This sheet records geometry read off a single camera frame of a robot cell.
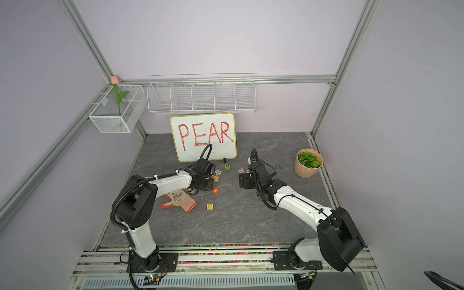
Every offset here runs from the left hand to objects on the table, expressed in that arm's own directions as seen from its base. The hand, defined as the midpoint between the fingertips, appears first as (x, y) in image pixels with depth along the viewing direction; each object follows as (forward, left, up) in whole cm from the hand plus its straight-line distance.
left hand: (208, 185), depth 95 cm
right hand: (-2, -20, +11) cm, 23 cm away
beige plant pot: (+1, -50, +7) cm, 51 cm away
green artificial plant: (+5, -53, +12) cm, 54 cm away
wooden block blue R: (+7, -5, +1) cm, 9 cm away
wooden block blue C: (+9, -18, -1) cm, 20 cm away
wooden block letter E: (+3, -4, +1) cm, 5 cm away
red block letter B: (-3, -4, 0) cm, 5 cm away
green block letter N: (+11, -11, 0) cm, 15 cm away
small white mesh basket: (+18, +40, +35) cm, 56 cm away
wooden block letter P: (-11, -1, -1) cm, 11 cm away
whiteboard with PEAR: (+25, +8, +15) cm, 30 cm away
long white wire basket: (+41, +1, +29) cm, 51 cm away
